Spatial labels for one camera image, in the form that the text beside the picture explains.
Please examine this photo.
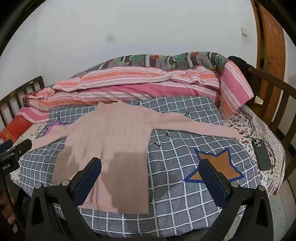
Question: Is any floral patterned quilt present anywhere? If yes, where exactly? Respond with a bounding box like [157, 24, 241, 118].
[69, 51, 232, 79]

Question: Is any red pillow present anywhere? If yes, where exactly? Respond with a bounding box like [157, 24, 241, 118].
[0, 115, 33, 143]

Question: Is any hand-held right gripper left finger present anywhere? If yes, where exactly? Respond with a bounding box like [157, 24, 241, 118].
[24, 157, 102, 241]

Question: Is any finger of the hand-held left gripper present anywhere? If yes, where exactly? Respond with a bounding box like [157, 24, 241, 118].
[0, 140, 13, 152]
[13, 138, 33, 156]

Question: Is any black smartphone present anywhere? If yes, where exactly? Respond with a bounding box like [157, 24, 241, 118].
[252, 138, 272, 171]

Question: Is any pink knit sweater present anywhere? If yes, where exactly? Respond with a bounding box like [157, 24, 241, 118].
[30, 100, 243, 215]

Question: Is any dark cloth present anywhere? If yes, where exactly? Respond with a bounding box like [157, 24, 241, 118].
[228, 56, 255, 77]

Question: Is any person's left hand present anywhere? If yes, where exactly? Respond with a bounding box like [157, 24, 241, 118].
[0, 193, 16, 224]

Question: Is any wooden door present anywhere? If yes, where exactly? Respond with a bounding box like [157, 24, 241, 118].
[251, 0, 287, 86]

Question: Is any pink orange striped quilt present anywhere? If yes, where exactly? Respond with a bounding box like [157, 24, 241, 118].
[17, 61, 255, 123]

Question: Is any dark wooden footboard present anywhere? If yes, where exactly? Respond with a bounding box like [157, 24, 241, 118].
[228, 56, 296, 197]

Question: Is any grey checked star blanket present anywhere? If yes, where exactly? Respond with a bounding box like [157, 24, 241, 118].
[18, 95, 263, 237]

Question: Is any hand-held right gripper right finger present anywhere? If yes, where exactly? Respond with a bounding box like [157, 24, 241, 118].
[198, 159, 274, 241]

